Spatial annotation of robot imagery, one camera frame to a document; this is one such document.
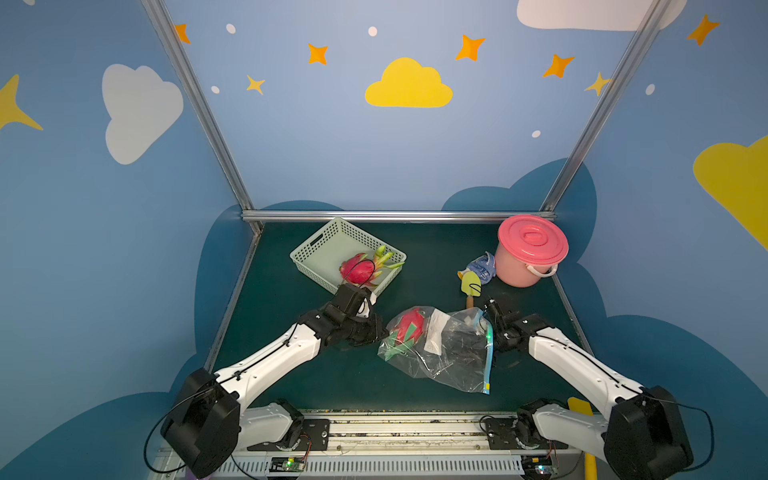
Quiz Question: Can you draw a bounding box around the clear zip-top bag blue seal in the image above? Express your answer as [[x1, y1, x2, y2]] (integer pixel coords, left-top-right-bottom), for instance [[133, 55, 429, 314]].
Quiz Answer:
[[378, 306, 494, 395]]

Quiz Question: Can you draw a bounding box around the pink dragon fruit toy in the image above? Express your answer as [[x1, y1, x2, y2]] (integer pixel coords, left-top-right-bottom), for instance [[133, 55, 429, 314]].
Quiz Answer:
[[339, 245, 404, 289], [383, 308, 426, 361]]

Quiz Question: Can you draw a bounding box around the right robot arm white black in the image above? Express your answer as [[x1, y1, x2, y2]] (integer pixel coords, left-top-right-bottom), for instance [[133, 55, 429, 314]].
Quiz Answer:
[[483, 298, 694, 479]]

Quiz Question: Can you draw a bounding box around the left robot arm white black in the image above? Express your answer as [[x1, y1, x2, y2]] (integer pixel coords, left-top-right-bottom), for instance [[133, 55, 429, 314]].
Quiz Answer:
[[156, 293, 386, 479]]

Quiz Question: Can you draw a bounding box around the light green perforated plastic basket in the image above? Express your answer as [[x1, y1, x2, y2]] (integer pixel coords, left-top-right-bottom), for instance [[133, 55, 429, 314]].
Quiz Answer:
[[290, 217, 407, 296]]

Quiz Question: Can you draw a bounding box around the pink plastic bucket with lid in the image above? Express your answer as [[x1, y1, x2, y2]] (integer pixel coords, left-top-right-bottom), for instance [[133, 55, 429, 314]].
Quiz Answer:
[[495, 215, 569, 288]]

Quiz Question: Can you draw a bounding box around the yellow plastic toy shovel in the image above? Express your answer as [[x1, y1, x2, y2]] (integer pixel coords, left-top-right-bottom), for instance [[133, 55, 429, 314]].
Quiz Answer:
[[568, 397, 598, 480]]

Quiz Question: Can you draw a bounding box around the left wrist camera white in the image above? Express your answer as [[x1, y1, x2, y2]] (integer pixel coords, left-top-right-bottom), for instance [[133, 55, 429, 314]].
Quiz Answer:
[[331, 283, 377, 318]]

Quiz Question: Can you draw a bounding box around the green trowel wooden handle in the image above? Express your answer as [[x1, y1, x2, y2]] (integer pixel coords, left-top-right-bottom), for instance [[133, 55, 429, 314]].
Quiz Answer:
[[457, 269, 482, 309]]

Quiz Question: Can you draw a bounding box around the aluminium frame back rail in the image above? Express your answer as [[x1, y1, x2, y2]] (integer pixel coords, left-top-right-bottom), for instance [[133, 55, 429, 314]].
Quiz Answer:
[[241, 209, 556, 224]]

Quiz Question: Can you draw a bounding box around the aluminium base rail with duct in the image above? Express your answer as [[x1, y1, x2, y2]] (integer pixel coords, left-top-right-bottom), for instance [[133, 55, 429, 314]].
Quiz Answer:
[[146, 410, 667, 480]]

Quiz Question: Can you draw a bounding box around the aluminium frame right post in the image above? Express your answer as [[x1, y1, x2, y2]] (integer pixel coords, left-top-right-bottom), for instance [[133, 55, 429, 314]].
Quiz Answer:
[[539, 0, 673, 216]]

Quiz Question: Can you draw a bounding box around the aluminium frame post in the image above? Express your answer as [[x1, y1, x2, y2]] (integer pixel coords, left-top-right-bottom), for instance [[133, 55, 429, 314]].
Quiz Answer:
[[141, 0, 253, 210], [539, 0, 673, 216]]

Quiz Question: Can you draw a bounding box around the aluminium frame left post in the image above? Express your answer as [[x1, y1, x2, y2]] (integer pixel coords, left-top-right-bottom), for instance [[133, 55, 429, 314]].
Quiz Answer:
[[141, 0, 253, 210]]

